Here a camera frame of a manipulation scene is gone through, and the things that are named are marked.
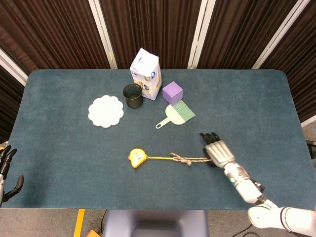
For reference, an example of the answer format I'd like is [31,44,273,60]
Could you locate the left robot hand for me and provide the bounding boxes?
[0,145,25,204]

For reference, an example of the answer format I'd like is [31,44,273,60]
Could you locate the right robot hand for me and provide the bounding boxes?
[199,132,236,169]

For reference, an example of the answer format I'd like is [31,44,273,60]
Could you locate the beige braided rope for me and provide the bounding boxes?
[147,152,213,166]

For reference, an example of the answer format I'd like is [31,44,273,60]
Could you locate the yellow tape measure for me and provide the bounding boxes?
[128,148,149,169]

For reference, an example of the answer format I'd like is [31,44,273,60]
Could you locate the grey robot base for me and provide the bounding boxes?
[103,209,209,237]

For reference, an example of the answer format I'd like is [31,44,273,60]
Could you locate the white brush green bristles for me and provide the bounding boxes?
[155,99,196,130]

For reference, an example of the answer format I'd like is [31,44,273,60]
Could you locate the purple cube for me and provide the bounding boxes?
[162,80,184,105]

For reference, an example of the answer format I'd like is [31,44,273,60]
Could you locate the blue table mat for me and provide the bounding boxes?
[0,68,314,211]

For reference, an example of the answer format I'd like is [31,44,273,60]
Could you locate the black mesh pen cup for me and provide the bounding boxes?
[122,83,144,109]

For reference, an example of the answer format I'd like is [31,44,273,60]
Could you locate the white scalloped coaster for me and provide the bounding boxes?
[88,95,124,128]

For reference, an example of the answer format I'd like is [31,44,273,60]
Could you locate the brown folding screen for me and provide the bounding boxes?
[0,0,316,144]

